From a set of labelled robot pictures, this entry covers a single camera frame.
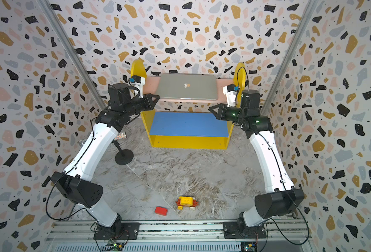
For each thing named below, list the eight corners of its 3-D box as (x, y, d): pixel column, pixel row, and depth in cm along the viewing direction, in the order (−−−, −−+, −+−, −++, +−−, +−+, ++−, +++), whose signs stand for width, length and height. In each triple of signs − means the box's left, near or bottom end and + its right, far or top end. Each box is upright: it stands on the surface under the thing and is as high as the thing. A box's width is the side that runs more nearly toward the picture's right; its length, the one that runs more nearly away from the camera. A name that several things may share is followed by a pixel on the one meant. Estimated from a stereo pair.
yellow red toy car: (176, 210, 82) (175, 206, 77) (177, 200, 85) (176, 196, 80) (198, 210, 82) (198, 206, 77) (198, 200, 86) (198, 196, 80)
